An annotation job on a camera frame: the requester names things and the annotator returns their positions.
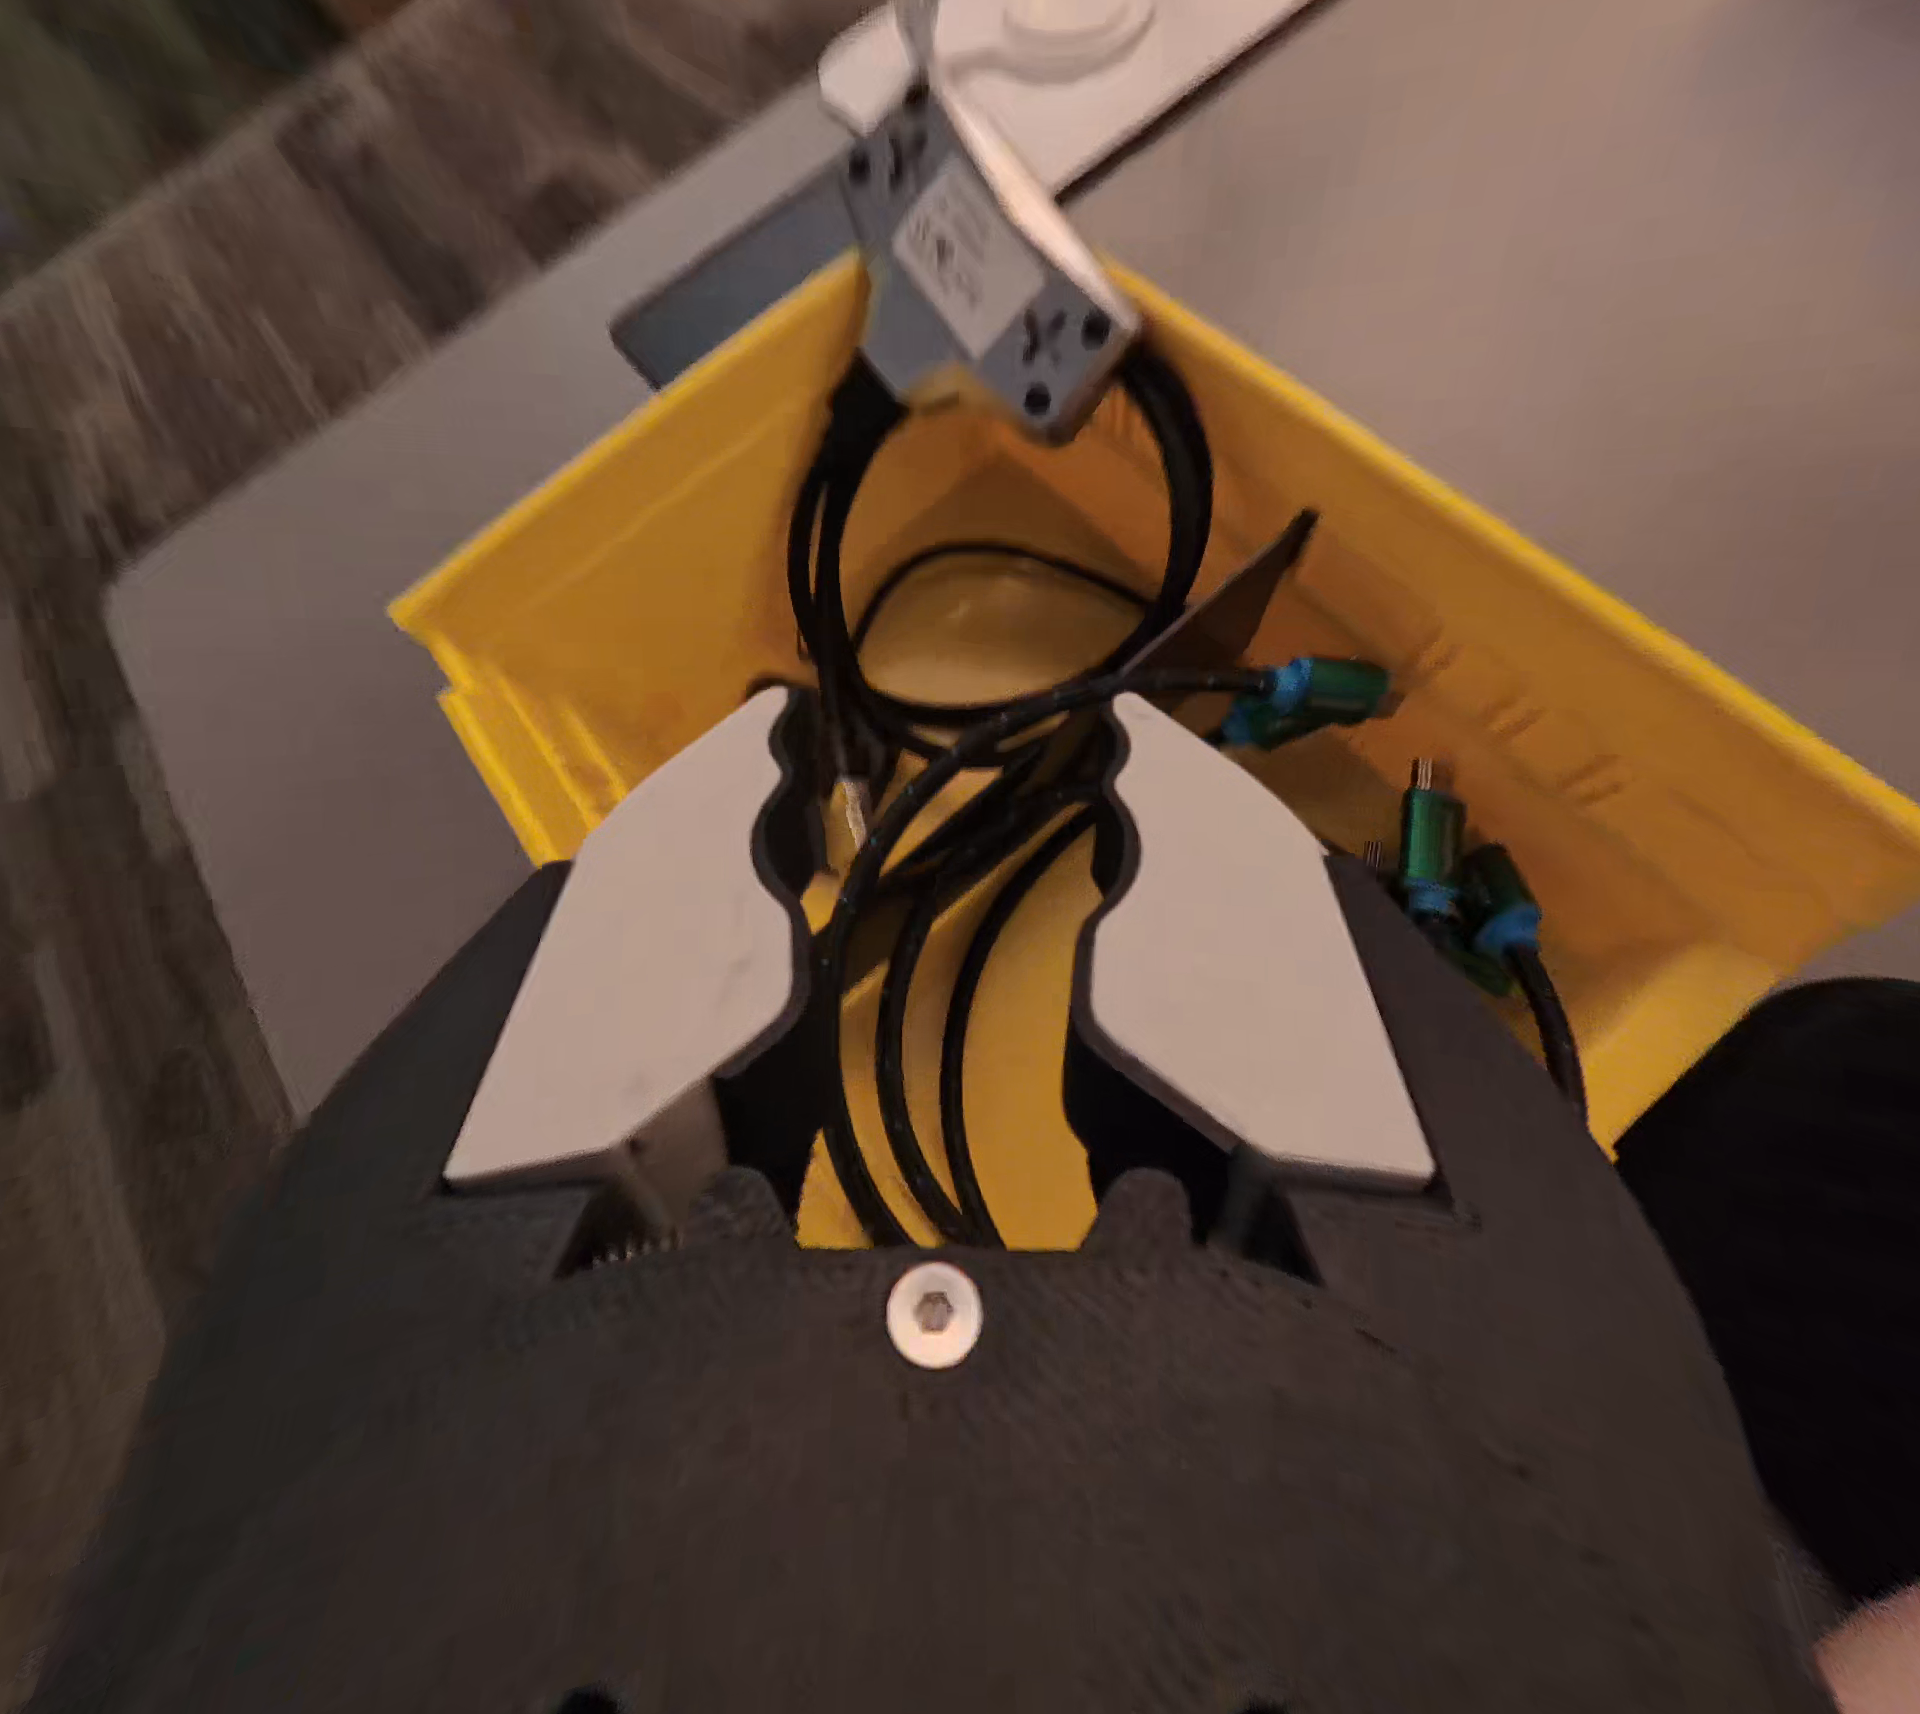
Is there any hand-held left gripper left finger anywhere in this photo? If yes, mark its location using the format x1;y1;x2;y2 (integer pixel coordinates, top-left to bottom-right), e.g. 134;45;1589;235
443;685;820;1193

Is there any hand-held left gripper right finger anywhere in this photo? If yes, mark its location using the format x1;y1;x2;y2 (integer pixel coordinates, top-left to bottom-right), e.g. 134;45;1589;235
1072;690;1443;1193

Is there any black braided hdmi cable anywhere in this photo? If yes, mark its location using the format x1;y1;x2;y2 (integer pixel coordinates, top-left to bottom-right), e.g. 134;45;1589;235
787;356;1399;1252
871;754;1592;1252

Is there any yellow plastic bin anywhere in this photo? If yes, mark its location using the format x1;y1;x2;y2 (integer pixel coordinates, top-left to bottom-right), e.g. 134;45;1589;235
387;250;1920;1253

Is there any thin black hub cable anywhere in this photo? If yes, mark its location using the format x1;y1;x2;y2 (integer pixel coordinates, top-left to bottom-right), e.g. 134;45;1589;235
847;540;1188;665

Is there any grey adapter hub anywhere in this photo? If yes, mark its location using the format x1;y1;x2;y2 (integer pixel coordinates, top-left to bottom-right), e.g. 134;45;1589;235
836;85;1147;443

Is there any person's black clothing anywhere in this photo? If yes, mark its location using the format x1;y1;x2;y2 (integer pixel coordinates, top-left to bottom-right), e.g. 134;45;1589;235
1613;977;1920;1612

